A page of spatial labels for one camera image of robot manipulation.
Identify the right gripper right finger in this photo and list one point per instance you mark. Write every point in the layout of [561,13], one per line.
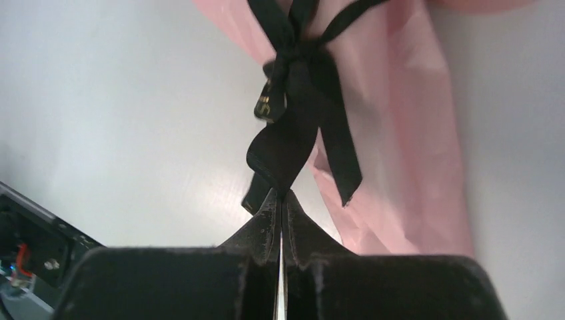
[325,280]

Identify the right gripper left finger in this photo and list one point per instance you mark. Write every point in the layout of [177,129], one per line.
[235,280]

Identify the black printed ribbon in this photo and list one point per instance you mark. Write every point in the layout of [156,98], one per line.
[301,100]

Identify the pink paper flower bouquet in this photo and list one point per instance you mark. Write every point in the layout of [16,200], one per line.
[398,101]

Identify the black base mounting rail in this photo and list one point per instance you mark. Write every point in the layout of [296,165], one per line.
[38,253]

